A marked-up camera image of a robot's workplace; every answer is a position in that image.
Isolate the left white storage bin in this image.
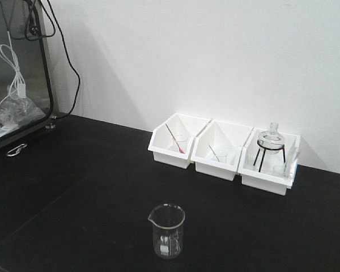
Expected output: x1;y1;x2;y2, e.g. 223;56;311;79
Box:
148;113;210;169

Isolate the white storage bin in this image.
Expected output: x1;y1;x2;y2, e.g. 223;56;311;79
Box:
148;113;210;169
238;127;300;196
191;120;253;181

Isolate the small beaker in left bin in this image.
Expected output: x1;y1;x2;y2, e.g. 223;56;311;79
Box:
175;134;188;153

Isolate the small beaker in bin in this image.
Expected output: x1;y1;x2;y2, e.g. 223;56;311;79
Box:
215;150;228;163
175;134;188;153

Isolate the green-tipped dropper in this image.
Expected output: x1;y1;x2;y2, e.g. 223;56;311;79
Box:
208;145;220;162

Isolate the middle white storage bin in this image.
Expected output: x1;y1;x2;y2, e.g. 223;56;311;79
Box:
191;120;253;181

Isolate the small beaker in middle bin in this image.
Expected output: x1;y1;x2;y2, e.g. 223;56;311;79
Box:
215;150;228;163

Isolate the large clear glass beaker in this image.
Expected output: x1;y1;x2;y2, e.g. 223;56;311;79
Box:
147;203;185;260

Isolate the round glass flask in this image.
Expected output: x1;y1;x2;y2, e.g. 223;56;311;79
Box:
258;122;285;154

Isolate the right white storage bin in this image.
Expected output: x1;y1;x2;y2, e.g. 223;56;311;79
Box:
238;127;300;196

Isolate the black tripod stand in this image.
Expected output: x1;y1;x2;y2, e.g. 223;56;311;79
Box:
253;140;286;172

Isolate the metal carabiner clip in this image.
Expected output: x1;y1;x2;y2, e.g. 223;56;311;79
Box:
6;143;27;158

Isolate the glass cabinet with black frame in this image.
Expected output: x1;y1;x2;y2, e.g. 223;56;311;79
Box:
0;1;56;148

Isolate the black power cable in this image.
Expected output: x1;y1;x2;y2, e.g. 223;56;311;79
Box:
10;0;81;116

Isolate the white cable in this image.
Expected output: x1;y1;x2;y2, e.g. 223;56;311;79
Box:
0;31;28;134

